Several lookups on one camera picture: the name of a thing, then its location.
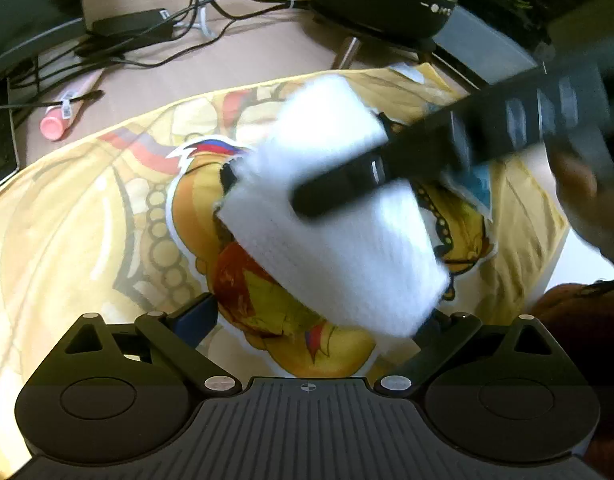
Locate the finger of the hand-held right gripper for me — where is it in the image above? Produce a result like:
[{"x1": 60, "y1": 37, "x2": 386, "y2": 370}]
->
[{"x1": 290, "y1": 151, "x2": 394, "y2": 219}]

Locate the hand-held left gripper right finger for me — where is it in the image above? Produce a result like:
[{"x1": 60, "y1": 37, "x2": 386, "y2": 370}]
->
[{"x1": 379, "y1": 311, "x2": 553, "y2": 397}]

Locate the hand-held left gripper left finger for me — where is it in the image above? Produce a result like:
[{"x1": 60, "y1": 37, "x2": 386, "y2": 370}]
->
[{"x1": 62, "y1": 293, "x2": 241, "y2": 397}]

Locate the white paper towel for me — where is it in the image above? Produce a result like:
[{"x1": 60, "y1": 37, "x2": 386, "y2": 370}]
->
[{"x1": 214, "y1": 75, "x2": 451, "y2": 339}]

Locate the person's right hand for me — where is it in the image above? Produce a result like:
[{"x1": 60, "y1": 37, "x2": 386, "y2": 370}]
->
[{"x1": 549, "y1": 150, "x2": 614, "y2": 272}]

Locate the grey box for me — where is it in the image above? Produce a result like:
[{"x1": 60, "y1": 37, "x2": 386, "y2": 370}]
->
[{"x1": 430, "y1": 7, "x2": 544, "y2": 97}]

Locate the brown cylindrical stick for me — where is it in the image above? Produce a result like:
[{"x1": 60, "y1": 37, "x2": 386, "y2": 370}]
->
[{"x1": 331, "y1": 35, "x2": 364, "y2": 70}]

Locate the yellow printed cloth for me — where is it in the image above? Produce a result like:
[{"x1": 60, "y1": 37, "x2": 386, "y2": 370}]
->
[{"x1": 0, "y1": 62, "x2": 570, "y2": 480}]

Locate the person's rust brown clothing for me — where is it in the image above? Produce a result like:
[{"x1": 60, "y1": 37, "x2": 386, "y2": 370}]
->
[{"x1": 533, "y1": 281, "x2": 614, "y2": 480}]

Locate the pink tube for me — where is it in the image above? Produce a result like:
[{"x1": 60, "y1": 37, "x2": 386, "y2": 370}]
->
[{"x1": 39, "y1": 67, "x2": 108, "y2": 142}]

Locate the dark monitor stand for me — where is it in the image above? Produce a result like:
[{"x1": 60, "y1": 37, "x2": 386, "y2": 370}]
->
[{"x1": 0, "y1": 0, "x2": 88, "y2": 82}]

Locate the black power adapter with cables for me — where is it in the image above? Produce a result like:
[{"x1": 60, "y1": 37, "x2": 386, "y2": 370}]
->
[{"x1": 74, "y1": 0, "x2": 314, "y2": 70}]

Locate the white cable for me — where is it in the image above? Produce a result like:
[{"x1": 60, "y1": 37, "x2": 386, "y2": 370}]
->
[{"x1": 194, "y1": 0, "x2": 316, "y2": 40}]

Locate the black cable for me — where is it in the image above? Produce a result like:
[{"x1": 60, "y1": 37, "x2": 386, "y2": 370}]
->
[{"x1": 0, "y1": 89, "x2": 106, "y2": 112}]

